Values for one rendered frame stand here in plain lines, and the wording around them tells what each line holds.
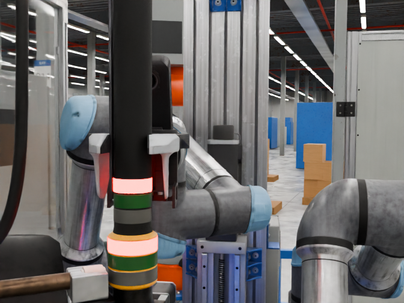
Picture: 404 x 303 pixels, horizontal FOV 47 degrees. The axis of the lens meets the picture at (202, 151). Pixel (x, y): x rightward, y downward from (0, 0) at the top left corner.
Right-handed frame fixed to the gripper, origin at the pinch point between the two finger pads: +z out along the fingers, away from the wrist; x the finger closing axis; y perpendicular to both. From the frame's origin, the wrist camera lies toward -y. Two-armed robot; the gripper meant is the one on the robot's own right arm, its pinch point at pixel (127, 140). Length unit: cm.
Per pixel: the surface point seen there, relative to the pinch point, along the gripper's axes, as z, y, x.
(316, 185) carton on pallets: -904, 114, -239
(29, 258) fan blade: -10.3, 13.0, 12.2
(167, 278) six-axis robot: -387, 138, 26
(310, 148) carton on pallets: -905, 39, -225
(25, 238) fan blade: -12.1, 11.2, 13.3
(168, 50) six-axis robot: -398, -74, 27
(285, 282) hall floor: -423, 154, -90
